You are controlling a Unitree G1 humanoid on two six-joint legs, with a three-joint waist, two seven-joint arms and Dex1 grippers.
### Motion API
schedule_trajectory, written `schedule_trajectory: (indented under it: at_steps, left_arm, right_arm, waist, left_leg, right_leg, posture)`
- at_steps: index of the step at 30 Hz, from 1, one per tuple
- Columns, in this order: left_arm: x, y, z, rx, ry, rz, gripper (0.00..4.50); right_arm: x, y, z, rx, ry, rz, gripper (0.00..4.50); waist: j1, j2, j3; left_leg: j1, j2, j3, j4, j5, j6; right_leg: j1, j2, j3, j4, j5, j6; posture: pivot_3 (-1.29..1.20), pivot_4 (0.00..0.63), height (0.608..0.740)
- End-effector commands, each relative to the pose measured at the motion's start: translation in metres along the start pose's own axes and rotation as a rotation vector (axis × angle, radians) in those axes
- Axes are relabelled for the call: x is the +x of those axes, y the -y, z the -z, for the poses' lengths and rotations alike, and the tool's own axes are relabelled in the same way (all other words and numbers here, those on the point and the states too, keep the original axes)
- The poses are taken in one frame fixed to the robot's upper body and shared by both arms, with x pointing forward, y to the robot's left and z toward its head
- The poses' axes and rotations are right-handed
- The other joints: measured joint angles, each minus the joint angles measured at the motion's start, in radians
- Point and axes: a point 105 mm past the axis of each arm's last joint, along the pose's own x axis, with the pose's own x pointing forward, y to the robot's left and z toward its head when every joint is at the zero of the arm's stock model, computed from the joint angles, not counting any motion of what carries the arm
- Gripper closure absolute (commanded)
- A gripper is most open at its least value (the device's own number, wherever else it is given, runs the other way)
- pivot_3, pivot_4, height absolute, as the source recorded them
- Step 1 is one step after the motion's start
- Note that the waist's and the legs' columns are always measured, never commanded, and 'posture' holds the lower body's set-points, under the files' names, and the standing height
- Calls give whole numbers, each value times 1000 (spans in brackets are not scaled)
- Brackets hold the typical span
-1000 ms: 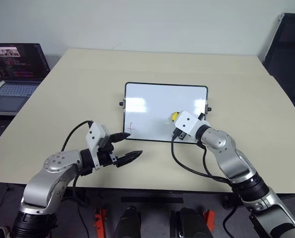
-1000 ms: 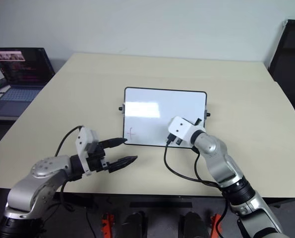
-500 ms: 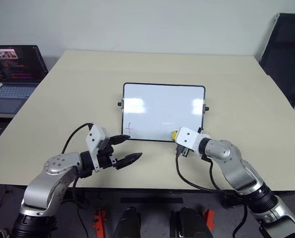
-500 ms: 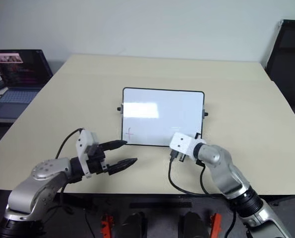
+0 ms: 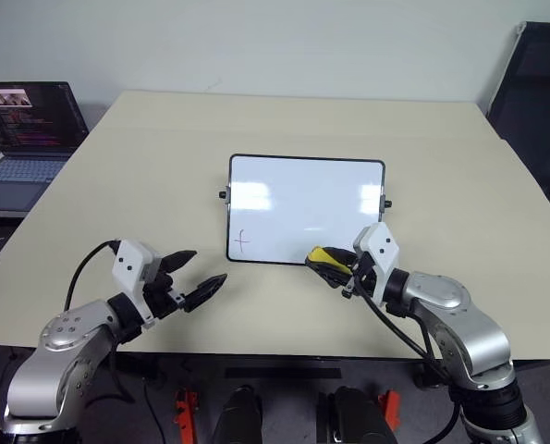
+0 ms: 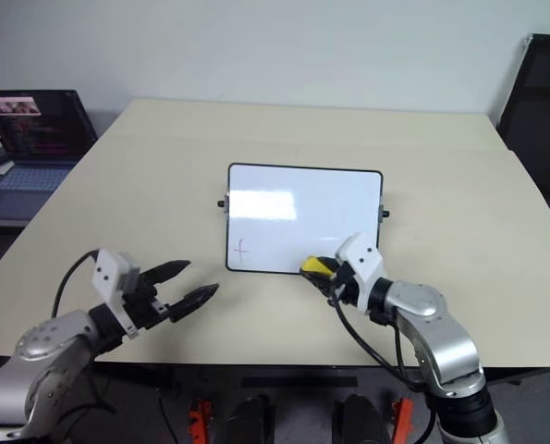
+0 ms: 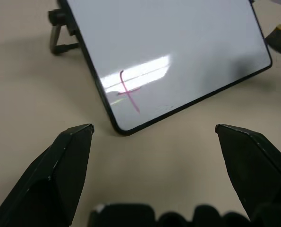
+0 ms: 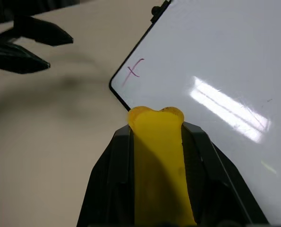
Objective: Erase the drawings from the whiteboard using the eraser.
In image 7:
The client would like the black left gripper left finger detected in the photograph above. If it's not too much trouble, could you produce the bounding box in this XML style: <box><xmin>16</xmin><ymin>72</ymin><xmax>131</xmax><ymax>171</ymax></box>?
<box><xmin>0</xmin><ymin>123</ymin><xmax>95</xmax><ymax>227</ymax></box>

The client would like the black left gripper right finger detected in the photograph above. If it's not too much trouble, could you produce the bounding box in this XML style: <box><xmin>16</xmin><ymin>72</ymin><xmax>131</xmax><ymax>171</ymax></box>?
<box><xmin>214</xmin><ymin>123</ymin><xmax>281</xmax><ymax>222</ymax></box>

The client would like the black and yellow eraser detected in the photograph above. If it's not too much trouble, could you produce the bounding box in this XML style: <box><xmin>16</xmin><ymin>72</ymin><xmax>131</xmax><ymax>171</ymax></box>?
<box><xmin>264</xmin><ymin>19</ymin><xmax>281</xmax><ymax>59</ymax></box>

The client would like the black-framed whiteboard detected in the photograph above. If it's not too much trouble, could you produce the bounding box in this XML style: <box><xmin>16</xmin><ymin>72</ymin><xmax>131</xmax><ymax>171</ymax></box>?
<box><xmin>56</xmin><ymin>0</ymin><xmax>273</xmax><ymax>136</ymax></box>

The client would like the black whiteboard stand leg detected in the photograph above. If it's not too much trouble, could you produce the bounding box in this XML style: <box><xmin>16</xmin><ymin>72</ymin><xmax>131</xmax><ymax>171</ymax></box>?
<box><xmin>48</xmin><ymin>9</ymin><xmax>82</xmax><ymax>56</ymax></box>

